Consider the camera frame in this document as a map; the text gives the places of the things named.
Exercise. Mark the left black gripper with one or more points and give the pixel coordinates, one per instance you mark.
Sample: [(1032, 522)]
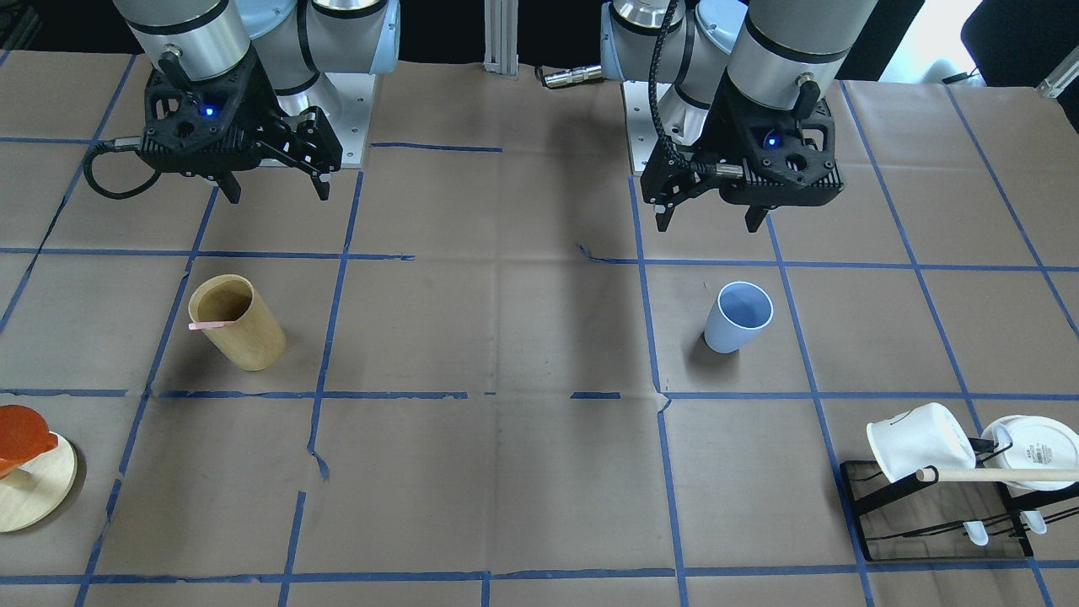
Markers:
[(711, 128)]

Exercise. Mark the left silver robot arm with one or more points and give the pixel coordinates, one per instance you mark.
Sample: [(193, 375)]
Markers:
[(761, 45)]

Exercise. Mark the white mug on rack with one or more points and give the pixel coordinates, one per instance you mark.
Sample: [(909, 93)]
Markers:
[(928, 435)]

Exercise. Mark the orange red object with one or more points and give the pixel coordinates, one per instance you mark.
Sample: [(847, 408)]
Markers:
[(24, 436)]

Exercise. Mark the wooden cylindrical holder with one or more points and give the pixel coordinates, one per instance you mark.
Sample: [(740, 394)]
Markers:
[(256, 340)]

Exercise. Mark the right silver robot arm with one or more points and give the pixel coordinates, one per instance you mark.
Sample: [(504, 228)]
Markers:
[(292, 39)]

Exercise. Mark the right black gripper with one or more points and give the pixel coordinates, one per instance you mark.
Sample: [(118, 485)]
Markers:
[(263, 108)]

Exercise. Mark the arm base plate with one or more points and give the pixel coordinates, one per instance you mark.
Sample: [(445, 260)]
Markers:
[(347, 100), (645, 126)]

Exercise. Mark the round wooden board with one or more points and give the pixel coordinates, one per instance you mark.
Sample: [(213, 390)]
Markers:
[(33, 490)]

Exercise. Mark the aluminium frame post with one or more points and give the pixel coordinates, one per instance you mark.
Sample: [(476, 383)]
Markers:
[(500, 37)]

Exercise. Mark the black wire cup rack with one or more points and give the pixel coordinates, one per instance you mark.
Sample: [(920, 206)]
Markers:
[(988, 513)]

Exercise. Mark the light blue cup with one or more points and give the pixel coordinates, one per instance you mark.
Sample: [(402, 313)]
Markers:
[(740, 311)]

